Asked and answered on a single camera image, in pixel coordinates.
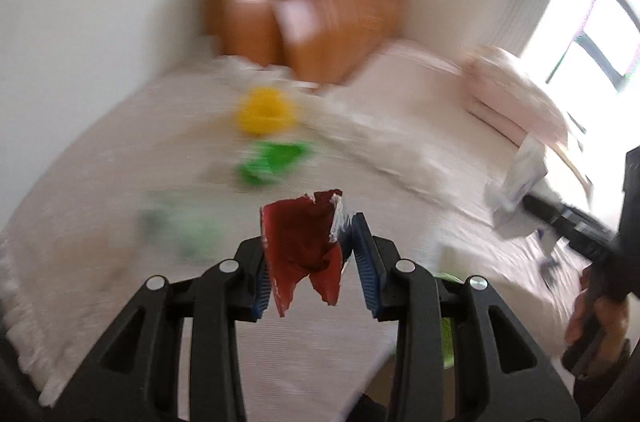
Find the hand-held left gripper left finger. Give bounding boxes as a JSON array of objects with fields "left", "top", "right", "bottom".
[{"left": 50, "top": 237, "right": 273, "bottom": 422}]

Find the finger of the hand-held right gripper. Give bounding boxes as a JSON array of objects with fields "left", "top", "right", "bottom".
[
  {"left": 537, "top": 232, "right": 563, "bottom": 289},
  {"left": 522, "top": 195, "right": 581, "bottom": 235}
]

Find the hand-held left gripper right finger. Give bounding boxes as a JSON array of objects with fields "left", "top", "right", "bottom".
[{"left": 350, "top": 212, "right": 581, "bottom": 422}]

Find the red wrapper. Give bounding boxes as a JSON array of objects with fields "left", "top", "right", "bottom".
[{"left": 260, "top": 189, "right": 347, "bottom": 319}]

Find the person's right forearm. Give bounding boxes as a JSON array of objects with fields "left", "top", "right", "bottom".
[{"left": 572, "top": 342, "right": 640, "bottom": 422}]

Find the person's right hand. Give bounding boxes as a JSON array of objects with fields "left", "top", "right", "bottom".
[{"left": 565, "top": 287, "right": 632, "bottom": 355}]

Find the clear plastic bag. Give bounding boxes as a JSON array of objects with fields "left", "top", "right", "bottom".
[{"left": 135, "top": 189, "right": 231, "bottom": 260}]

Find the pink folded pillow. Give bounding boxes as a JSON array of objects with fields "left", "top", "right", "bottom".
[{"left": 462, "top": 45, "right": 576, "bottom": 148}]

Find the bed with pink sheet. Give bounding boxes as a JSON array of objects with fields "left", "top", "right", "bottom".
[{"left": 320, "top": 40, "right": 621, "bottom": 353}]

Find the green wrapper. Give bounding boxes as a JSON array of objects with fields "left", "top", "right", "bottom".
[{"left": 236, "top": 141, "right": 313, "bottom": 188}]

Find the yellow plastic cup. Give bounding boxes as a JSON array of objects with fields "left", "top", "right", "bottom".
[{"left": 232, "top": 86, "right": 299, "bottom": 138}]

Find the dark framed window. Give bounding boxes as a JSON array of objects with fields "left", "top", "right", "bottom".
[{"left": 545, "top": 0, "right": 640, "bottom": 98}]

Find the wooden headboard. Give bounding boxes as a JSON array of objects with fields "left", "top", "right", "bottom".
[{"left": 202, "top": 0, "right": 407, "bottom": 86}]

